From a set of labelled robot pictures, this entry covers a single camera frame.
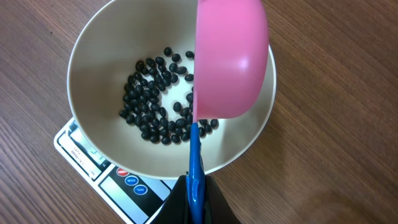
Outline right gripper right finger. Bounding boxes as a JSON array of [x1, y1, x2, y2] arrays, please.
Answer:
[[203, 175, 241, 224]]

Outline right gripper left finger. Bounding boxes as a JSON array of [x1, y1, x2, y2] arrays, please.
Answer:
[[151, 175, 190, 224]]

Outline pink scoop blue handle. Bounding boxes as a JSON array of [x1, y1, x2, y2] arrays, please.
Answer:
[[186, 0, 269, 223]]

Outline white digital kitchen scale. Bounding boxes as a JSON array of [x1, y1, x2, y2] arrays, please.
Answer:
[[53, 118, 176, 224]]

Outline black beans in bowl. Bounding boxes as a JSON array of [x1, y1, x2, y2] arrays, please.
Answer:
[[119, 47, 220, 146]]

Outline white bowl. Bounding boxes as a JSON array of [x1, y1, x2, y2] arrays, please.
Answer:
[[67, 0, 276, 179]]

